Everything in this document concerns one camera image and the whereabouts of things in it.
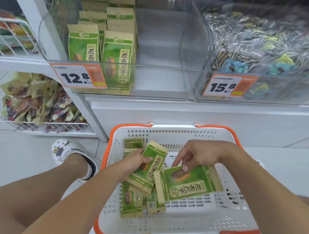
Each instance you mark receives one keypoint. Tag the row of green packets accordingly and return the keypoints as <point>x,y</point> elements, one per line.
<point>120,14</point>

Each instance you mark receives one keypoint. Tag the person's leg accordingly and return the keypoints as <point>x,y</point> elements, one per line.
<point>304,200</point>
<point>29,192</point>

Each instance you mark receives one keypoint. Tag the person's left shoe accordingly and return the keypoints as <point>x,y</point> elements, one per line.
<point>65,149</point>

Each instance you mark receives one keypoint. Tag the person's right shoe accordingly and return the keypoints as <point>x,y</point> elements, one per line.
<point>260,164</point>

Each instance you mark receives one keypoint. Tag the person's left hand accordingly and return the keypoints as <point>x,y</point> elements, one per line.
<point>132,164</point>

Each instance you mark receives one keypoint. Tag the person's right forearm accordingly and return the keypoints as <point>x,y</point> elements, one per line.
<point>265,192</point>

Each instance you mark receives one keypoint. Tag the white store shelf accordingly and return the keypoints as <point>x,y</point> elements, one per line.
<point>193,115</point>

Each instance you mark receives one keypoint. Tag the empty clear plastic bin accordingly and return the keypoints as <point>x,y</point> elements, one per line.
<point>164,48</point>

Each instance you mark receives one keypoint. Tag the pile of brown snack bags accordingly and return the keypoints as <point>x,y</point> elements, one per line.
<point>36,101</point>

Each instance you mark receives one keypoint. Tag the white orange shopping basket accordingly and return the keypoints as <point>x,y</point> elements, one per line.
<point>181,135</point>

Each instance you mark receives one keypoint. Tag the orange white price tag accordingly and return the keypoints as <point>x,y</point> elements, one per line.
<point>219,86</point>
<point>72,78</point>

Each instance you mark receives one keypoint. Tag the person's left leg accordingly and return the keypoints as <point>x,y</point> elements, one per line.
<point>29,192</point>

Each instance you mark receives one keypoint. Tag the person's right leg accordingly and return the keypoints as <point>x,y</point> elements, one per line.
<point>304,200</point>

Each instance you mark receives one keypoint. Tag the person's right hand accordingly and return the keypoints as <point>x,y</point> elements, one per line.
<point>205,152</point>

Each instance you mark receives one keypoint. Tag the person's left forearm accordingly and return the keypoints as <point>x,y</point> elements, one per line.
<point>72,207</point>

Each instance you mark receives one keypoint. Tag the pile of green snack bags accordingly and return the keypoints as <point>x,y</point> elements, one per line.
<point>14,26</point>

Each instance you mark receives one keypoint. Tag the person's shoe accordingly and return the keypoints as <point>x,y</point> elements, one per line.
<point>260,164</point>
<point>65,149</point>

